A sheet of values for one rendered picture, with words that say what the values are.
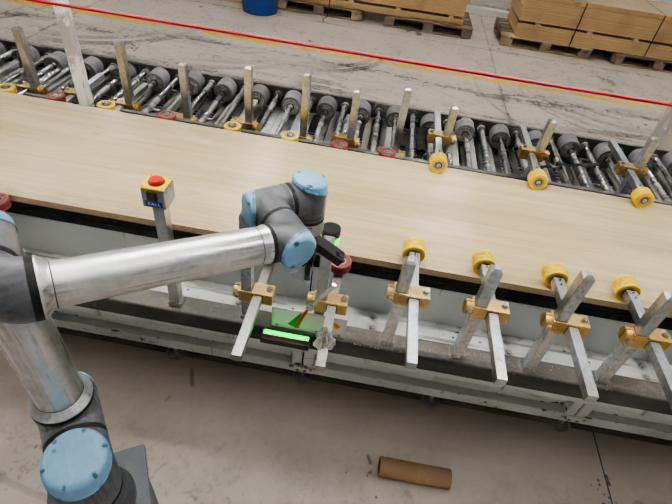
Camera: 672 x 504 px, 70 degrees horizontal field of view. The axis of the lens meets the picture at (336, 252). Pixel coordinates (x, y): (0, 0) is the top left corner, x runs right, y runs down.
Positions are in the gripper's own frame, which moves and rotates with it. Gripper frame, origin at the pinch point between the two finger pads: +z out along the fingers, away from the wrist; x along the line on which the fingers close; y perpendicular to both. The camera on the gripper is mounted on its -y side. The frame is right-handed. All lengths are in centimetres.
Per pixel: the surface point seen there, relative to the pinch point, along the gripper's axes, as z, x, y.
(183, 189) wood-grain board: 11, -47, 58
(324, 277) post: 3.3, -6.1, -4.2
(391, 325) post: 20.2, -6.1, -28.7
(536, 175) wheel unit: 3, -91, -86
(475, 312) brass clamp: 6, -5, -53
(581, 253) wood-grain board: 11, -51, -99
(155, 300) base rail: 31, -7, 55
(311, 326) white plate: 27.5, -5.4, -2.0
